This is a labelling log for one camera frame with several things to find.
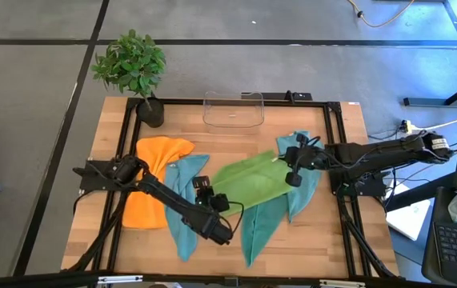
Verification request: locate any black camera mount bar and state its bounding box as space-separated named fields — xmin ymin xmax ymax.
xmin=240 ymin=90 xmax=313 ymax=102

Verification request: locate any orange microfiber towel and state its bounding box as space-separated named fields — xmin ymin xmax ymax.
xmin=122 ymin=135 xmax=196 ymax=230

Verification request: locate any black plant pot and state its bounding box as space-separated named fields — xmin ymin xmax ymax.
xmin=135 ymin=97 xmax=166 ymax=129

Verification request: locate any clear plastic bin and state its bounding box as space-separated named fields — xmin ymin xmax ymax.
xmin=202 ymin=90 xmax=266 ymax=129

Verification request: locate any black aluminium table frame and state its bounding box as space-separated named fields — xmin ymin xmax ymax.
xmin=62 ymin=95 xmax=403 ymax=281

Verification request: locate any blue microfiber towel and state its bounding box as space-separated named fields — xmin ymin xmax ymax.
xmin=163 ymin=154 xmax=210 ymax=263

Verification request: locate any white flat box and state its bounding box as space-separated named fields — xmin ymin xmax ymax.
xmin=386 ymin=182 xmax=431 ymax=241

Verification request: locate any black desk frame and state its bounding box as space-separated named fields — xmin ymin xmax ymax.
xmin=403 ymin=0 xmax=457 ymax=107

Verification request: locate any artificial green leafy plant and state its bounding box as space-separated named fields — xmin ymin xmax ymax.
xmin=90 ymin=28 xmax=168 ymax=101

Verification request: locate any silver metal bracket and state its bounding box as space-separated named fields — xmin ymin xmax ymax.
xmin=319 ymin=279 xmax=367 ymax=288
xmin=98 ymin=274 xmax=143 ymax=285

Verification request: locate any aqua microfiber towel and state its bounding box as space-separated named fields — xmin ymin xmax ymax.
xmin=275 ymin=130 xmax=326 ymax=223

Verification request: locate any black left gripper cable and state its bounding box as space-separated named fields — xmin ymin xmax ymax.
xmin=226 ymin=201 xmax=246 ymax=237

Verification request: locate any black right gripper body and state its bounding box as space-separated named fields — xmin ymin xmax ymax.
xmin=290 ymin=144 xmax=329 ymax=172

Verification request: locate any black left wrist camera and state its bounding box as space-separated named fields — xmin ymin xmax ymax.
xmin=191 ymin=174 xmax=212 ymax=189

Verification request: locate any white cable with yellow plug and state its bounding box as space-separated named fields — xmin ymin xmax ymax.
xmin=398 ymin=118 xmax=457 ymax=135

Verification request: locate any yellow floor cable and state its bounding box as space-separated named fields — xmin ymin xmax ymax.
xmin=346 ymin=0 xmax=415 ymax=29

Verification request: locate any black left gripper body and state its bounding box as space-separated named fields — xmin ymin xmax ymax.
xmin=194 ymin=184 xmax=218 ymax=209

